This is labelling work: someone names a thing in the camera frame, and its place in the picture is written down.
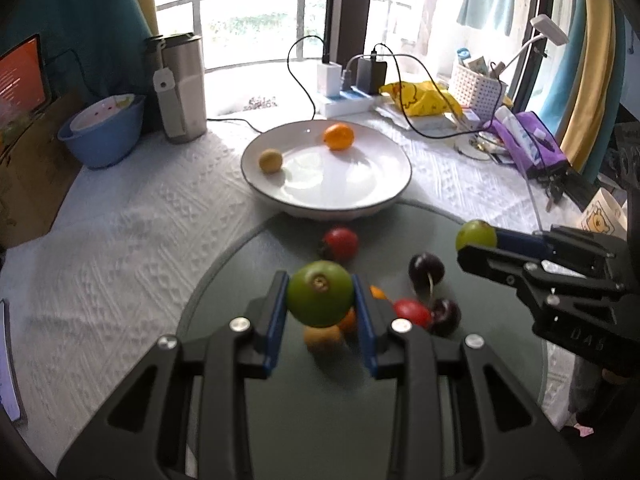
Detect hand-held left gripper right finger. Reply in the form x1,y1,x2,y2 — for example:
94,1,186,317
351,274,583,480

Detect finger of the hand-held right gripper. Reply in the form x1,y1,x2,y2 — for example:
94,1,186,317
492,225,628,273
456,242,626,311

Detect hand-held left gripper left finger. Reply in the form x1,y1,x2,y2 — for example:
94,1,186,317
56,270,291,480

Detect small orange citrus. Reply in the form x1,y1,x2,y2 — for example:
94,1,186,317
322,123,356,152
339,285,390,335

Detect yellow-green round fruit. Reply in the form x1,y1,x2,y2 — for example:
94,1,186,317
455,219,498,252

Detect small yellow-brown fruit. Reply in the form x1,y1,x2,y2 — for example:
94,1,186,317
303,324,346,356
258,148,284,175

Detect red cherry tomato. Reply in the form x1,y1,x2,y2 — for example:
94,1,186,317
392,299,432,330
317,227,360,263

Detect dark green round fruit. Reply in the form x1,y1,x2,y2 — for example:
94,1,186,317
286,260,355,327

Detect dark plum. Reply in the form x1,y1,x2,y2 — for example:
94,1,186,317
408,253,446,288
427,298,462,337

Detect white round plate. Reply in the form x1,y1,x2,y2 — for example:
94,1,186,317
240,120,413,221

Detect bunch of keys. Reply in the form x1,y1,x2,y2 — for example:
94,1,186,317
542,175,566,211

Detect bear print mug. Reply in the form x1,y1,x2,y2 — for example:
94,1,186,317
579,187,628,236

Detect purple cloth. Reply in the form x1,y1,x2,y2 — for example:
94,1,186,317
487,110,571,180

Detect round grey-green mat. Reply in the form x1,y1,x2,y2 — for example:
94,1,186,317
175,200,551,480

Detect white blue tube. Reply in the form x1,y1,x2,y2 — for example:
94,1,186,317
494,106,538,161

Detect white flat box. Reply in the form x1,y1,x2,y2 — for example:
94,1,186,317
385,107,481,133

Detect white plastic basket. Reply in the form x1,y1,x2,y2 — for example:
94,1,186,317
450,62,508,121

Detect yellow printed bag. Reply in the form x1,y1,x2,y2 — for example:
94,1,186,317
379,80,463,118

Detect striped blue yellow curtain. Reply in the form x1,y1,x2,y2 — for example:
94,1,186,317
525,0,628,183

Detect white desk lamp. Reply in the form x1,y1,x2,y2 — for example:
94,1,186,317
492,14,570,81

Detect white blue power strip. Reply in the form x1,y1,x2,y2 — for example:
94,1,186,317
314,87,388,118

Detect black charger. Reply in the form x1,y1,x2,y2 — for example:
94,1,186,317
356,55,388,95

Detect white charger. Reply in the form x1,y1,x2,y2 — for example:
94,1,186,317
316,61,345,97

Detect blue bowl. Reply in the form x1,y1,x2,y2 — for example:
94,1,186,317
56,94,147,170

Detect white pink bowl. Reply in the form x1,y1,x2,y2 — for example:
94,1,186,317
70,95,136,133

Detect brown cardboard box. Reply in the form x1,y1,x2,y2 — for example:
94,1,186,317
0,87,83,251

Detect balcony railing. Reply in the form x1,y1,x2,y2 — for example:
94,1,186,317
155,0,328,71

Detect tablet with orange screen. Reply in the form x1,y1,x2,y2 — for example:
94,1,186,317
0,34,52,121

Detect teal curtain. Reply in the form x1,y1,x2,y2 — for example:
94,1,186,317
20,0,156,101

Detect black cable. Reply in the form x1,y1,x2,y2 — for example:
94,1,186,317
372,42,496,140
206,35,331,135

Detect steel tumbler with strap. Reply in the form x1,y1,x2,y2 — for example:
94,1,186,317
145,32,208,145

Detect black window frame post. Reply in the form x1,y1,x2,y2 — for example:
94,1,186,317
327,0,376,68

